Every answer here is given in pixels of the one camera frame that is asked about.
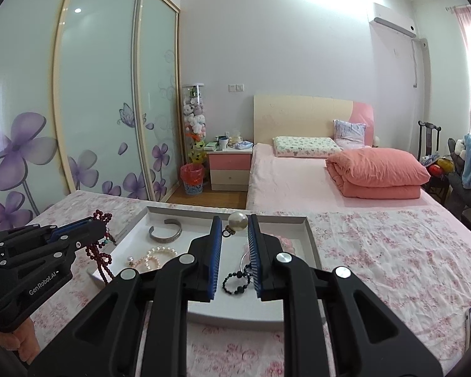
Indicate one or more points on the air conditioner pipe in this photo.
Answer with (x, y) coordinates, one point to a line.
(416, 63)

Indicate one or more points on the white mug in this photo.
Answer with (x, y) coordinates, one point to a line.
(223, 143)

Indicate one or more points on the waste bin with red bag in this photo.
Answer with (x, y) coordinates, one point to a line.
(192, 180)

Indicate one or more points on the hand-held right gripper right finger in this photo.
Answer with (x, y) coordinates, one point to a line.
(255, 259)

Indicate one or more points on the pearl earring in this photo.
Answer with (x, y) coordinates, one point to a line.
(237, 221)

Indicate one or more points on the pink floral bedsheet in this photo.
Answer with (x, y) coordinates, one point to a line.
(376, 251)

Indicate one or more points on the grey cardboard tray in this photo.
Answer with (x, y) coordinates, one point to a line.
(192, 227)

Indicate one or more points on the white wall socket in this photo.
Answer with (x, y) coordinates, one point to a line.
(236, 87)

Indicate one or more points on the plain pink bedsheet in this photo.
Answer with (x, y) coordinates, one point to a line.
(282, 180)

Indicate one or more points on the small purple pillow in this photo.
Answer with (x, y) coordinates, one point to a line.
(349, 133)

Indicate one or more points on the person's left hand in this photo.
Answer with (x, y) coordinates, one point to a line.
(23, 341)

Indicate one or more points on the flower print sliding wardrobe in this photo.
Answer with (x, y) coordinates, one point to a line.
(94, 86)

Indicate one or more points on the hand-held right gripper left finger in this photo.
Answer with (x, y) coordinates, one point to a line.
(216, 259)

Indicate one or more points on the white air conditioner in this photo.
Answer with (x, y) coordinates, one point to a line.
(392, 21)

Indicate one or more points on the plush toy display tower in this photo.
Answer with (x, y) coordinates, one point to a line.
(194, 118)

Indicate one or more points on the beige and pink headboard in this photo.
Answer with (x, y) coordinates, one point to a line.
(298, 118)

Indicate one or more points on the floral print pillow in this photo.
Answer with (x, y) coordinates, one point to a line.
(306, 146)

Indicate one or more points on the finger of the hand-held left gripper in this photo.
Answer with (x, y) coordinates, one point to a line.
(72, 228)
(90, 235)

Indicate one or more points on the dark wooden chair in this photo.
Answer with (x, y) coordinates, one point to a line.
(429, 133)

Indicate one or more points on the thin silver bangle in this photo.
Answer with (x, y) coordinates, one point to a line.
(241, 265)

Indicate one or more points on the pink curtain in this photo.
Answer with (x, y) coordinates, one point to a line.
(469, 23)

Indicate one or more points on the pink and beige nightstand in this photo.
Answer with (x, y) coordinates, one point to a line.
(229, 172)

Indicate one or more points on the folded salmon quilt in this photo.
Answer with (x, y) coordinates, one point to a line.
(376, 169)

